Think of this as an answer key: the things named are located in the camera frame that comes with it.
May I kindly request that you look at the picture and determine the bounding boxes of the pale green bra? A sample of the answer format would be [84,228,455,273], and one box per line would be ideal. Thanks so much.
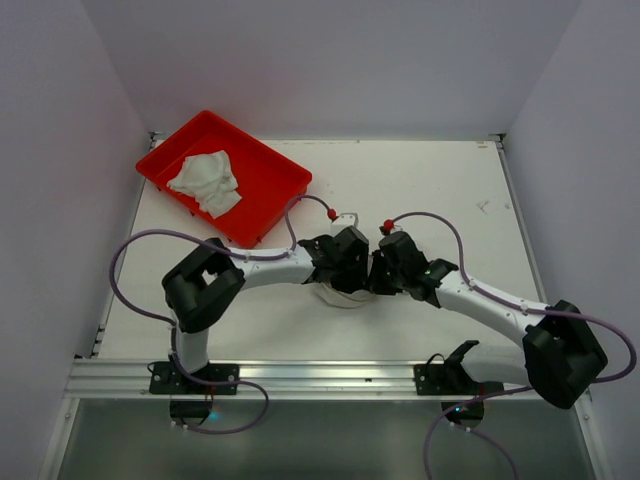
[167,150,242,219]

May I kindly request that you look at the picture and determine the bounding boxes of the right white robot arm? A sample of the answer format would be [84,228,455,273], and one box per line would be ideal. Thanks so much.
[369,231,608,409]

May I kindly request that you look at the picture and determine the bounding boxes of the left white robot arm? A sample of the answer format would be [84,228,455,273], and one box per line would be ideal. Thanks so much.
[161,226,369,374]

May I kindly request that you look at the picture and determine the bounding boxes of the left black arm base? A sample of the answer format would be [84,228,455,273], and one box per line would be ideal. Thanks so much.
[147,361,239,427]

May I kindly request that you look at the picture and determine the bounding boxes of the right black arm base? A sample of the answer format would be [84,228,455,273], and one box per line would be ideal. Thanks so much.
[413,340,504,428]

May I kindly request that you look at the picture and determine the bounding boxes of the red plastic tray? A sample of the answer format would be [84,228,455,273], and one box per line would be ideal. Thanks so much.
[136,110,312,248]

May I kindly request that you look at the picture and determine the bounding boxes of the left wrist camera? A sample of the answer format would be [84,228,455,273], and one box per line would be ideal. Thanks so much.
[331,213,359,235]

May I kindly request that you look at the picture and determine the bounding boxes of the aluminium mounting rail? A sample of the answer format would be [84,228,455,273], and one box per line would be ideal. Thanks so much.
[62,360,506,399]

